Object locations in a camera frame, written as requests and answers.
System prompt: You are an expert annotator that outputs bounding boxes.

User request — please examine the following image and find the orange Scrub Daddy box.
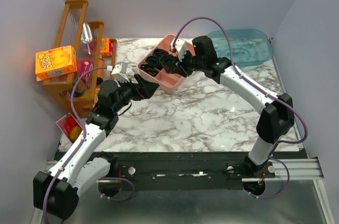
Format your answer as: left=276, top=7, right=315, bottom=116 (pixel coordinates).
left=35, top=46, right=77, bottom=82

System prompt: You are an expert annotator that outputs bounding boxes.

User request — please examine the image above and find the dark floral patterned necktie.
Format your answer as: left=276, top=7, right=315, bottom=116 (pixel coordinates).
left=160, top=55, right=182, bottom=75

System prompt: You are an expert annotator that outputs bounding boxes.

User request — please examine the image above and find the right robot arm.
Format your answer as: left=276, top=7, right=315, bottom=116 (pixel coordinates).
left=170, top=35, right=295, bottom=177

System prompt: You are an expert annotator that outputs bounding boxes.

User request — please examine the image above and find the pink bin with fruit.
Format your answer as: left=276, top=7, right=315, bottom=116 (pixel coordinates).
left=56, top=113, right=83, bottom=143

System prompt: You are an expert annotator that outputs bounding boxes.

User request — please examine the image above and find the aluminium rail frame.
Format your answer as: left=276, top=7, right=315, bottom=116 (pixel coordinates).
left=32, top=153, right=323, bottom=223

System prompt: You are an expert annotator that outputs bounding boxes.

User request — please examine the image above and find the pink divided organizer tray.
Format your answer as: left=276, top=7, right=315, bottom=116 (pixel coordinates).
left=137, top=34, right=185, bottom=94

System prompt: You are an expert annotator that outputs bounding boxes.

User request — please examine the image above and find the translucent blue plastic tub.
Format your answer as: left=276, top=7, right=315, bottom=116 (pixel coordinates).
left=208, top=29, right=274, bottom=67

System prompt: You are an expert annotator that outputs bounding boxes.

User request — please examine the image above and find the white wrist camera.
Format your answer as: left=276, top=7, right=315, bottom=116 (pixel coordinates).
left=111, top=62, right=129, bottom=83
left=170, top=38, right=188, bottom=62

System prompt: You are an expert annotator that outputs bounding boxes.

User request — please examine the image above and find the black gold rolled tie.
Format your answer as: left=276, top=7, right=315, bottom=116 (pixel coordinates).
left=140, top=64, right=160, bottom=77

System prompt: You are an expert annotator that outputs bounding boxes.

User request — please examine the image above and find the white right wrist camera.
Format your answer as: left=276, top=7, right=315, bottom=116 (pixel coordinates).
left=170, top=38, right=188, bottom=62

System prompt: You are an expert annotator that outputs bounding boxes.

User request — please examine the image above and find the metal scoop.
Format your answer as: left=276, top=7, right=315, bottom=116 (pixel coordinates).
left=81, top=22, right=93, bottom=55

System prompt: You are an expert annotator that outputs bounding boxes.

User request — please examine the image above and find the orange bottle on rack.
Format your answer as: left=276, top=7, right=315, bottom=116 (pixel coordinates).
left=95, top=58, right=105, bottom=80

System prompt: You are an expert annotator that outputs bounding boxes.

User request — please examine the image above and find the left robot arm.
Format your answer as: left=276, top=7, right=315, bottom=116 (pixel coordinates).
left=33, top=74, right=159, bottom=223

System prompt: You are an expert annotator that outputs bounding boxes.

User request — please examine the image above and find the small orange box upper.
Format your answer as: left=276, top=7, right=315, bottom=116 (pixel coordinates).
left=100, top=38, right=113, bottom=57

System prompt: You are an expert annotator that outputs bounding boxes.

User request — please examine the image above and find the dark tin can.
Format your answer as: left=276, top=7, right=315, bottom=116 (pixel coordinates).
left=68, top=75, right=87, bottom=97

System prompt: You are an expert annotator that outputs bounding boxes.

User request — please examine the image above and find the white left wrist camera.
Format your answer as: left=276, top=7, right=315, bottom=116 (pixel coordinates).
left=111, top=62, right=129, bottom=83

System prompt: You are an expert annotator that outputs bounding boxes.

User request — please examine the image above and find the wooden wire rack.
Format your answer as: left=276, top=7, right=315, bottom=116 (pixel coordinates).
left=41, top=0, right=118, bottom=119

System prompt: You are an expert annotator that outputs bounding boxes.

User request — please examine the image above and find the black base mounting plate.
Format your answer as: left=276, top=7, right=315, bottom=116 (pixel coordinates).
left=90, top=151, right=310, bottom=191

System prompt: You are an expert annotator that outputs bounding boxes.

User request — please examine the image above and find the pink product box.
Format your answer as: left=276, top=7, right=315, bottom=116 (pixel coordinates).
left=76, top=59, right=93, bottom=84

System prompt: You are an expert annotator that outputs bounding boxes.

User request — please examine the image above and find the teal rolled tie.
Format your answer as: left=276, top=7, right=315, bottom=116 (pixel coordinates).
left=145, top=56, right=162, bottom=69

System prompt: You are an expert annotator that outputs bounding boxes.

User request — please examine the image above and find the small orange box lower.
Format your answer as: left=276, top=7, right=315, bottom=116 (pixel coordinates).
left=93, top=88, right=100, bottom=107

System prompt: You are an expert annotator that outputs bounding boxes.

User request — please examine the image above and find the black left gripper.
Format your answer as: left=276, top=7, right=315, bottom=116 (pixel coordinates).
left=113, top=74, right=159, bottom=113

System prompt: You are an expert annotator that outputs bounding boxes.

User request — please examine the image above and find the small orange box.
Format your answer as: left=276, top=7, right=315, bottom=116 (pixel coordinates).
left=93, top=88, right=100, bottom=107
left=100, top=38, right=113, bottom=57

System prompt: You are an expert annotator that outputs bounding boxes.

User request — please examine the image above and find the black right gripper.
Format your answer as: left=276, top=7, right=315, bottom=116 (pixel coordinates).
left=172, top=48, right=204, bottom=78

